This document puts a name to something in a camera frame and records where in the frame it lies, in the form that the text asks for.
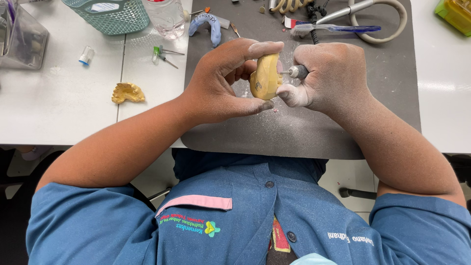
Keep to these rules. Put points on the person's left hand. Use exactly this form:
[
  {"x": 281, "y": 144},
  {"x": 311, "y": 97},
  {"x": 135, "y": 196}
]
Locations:
[{"x": 213, "y": 81}]

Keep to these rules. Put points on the person's right hand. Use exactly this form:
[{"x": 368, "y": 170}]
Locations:
[{"x": 338, "y": 77}]

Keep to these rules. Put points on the grey rotary handpiece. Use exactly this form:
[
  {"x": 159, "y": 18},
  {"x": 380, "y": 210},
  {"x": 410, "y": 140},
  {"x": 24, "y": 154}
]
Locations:
[{"x": 298, "y": 71}]

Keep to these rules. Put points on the yellow dental cast with wax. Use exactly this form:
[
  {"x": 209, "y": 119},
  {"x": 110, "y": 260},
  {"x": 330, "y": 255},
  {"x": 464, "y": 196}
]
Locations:
[{"x": 265, "y": 79}]

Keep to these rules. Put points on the metal bur with grey head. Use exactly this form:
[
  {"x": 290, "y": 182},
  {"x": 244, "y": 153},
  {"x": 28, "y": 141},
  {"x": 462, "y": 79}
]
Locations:
[
  {"x": 168, "y": 62},
  {"x": 171, "y": 51}
]

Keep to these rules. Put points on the blue clear toothbrush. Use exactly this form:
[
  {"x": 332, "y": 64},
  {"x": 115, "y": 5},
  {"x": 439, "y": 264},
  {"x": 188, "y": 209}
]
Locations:
[{"x": 331, "y": 28}]

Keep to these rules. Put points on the blue horseshoe impression piece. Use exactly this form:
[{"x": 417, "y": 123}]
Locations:
[{"x": 215, "y": 31}]

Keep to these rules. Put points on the green bur holder tube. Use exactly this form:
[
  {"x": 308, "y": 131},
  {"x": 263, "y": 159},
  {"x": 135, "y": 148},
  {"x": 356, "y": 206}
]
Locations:
[{"x": 156, "y": 55}]

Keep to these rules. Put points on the silver metal handpiece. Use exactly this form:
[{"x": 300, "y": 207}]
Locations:
[{"x": 346, "y": 11}]

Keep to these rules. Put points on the orange-tipped thin tool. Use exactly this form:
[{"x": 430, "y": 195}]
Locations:
[{"x": 197, "y": 13}]

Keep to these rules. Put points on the red and white brush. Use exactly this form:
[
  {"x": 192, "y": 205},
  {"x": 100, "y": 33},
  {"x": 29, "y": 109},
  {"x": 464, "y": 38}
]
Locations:
[{"x": 292, "y": 22}]

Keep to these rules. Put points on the clear plastic bottle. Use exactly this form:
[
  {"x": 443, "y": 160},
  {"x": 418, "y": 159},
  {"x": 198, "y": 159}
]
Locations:
[{"x": 167, "y": 20}]

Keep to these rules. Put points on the grey work mat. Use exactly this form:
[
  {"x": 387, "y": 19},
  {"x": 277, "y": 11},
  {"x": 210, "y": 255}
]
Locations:
[{"x": 279, "y": 136}]

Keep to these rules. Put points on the yellow plaster dental cast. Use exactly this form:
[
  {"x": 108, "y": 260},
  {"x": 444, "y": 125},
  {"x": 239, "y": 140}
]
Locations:
[{"x": 127, "y": 94}]

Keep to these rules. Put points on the teal plastic basket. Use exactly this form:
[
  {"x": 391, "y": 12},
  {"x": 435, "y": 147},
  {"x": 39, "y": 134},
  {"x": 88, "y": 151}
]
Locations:
[{"x": 110, "y": 18}]

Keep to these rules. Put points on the small clear blue-capped vial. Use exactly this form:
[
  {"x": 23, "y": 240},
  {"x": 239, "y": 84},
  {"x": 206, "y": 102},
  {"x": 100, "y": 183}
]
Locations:
[{"x": 86, "y": 56}]

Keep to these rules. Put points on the yellow-green plastic box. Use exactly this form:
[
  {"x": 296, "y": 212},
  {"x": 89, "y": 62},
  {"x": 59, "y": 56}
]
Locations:
[{"x": 456, "y": 14}]

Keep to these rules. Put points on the person's blue shirt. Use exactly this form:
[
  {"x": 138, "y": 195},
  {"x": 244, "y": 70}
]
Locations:
[{"x": 235, "y": 221}]

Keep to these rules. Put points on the light blue face mask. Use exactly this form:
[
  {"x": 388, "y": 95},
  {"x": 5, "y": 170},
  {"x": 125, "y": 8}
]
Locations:
[{"x": 312, "y": 259}]

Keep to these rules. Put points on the clear plastic container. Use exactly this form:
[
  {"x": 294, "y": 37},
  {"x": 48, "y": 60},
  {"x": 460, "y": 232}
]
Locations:
[{"x": 22, "y": 40}]

